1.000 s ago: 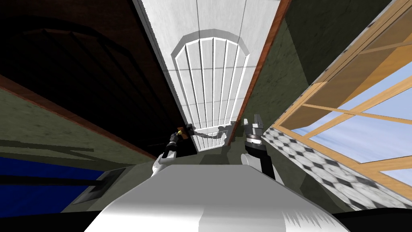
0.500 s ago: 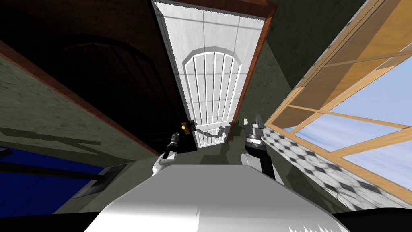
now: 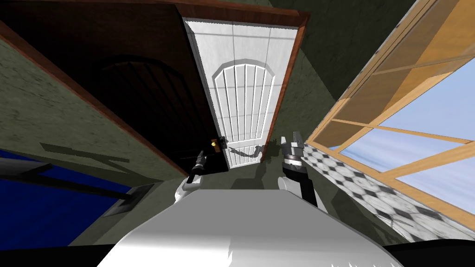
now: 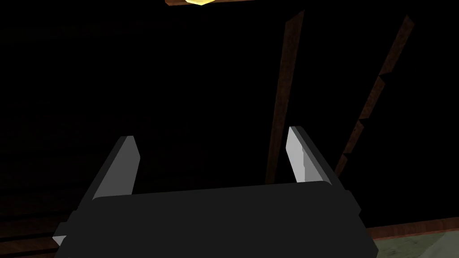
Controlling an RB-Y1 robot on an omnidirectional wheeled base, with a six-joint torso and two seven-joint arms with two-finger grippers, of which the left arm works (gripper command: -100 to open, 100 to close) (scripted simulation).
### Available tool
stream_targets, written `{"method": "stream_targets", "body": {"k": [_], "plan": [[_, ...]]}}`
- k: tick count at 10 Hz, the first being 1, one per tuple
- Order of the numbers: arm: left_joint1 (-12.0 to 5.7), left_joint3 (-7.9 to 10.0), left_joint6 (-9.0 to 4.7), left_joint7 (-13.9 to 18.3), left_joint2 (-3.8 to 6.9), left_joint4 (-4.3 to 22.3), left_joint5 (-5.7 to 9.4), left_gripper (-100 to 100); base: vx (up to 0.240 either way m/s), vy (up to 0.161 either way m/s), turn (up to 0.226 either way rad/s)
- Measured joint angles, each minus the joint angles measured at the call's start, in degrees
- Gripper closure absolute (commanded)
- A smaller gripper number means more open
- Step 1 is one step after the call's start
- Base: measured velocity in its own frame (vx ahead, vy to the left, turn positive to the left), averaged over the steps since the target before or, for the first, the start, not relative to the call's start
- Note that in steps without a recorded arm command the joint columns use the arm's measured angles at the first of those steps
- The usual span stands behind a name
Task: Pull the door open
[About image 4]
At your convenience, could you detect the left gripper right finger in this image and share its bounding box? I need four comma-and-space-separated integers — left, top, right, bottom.
285, 125, 341, 187

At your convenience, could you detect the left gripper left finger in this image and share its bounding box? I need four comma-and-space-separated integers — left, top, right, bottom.
86, 135, 141, 201

